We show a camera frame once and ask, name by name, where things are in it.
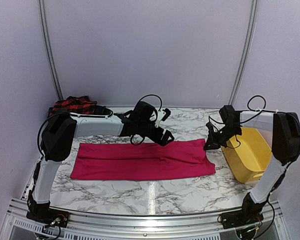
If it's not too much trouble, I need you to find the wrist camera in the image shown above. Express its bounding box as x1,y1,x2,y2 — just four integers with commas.
155,108,171,127
206,122,215,135

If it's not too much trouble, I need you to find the pink garment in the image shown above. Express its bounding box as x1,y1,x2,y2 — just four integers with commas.
70,139,216,181

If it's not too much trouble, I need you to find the left corner wall post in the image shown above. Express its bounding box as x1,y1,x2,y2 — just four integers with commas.
37,0,64,100

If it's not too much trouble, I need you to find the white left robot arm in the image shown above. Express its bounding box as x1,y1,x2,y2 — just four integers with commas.
27,99,174,223

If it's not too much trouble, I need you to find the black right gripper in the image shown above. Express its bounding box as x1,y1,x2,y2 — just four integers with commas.
203,124,241,150

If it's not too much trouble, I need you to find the right corner wall post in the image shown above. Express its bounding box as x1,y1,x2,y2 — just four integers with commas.
228,0,259,105

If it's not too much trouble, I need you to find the red black plaid shirt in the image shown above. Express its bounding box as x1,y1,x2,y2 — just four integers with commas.
48,95,97,116

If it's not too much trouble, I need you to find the corner wall post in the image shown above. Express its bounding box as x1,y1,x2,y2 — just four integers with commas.
37,0,64,100
228,0,259,105

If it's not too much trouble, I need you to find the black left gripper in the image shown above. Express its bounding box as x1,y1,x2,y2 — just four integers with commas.
137,120,174,146

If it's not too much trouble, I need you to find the dark green plaid garment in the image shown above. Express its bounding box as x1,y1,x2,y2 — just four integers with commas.
48,105,113,117

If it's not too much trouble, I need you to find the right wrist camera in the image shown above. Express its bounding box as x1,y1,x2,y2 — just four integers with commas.
206,122,215,135

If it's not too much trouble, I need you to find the yellow laundry basket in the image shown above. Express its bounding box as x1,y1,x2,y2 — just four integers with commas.
221,127,272,184

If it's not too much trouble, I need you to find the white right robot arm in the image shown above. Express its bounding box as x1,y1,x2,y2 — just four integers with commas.
204,105,300,224

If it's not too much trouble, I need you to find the aluminium front rail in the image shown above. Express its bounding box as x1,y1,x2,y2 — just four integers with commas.
0,198,291,240

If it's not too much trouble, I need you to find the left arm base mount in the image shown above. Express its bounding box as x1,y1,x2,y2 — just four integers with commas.
26,207,69,228

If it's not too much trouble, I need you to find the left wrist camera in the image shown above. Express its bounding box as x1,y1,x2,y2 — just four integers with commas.
155,108,171,127

